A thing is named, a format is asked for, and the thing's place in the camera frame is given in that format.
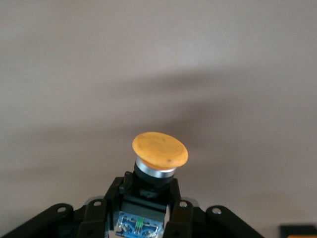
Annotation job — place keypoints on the orange mushroom push button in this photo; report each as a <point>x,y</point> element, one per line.
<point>158,148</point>

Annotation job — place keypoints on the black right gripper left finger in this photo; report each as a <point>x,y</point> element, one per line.
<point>94,218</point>

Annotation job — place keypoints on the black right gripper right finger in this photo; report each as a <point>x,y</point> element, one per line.
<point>183,220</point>

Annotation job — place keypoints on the orange button enclosure box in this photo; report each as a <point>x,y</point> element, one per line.
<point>299,233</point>

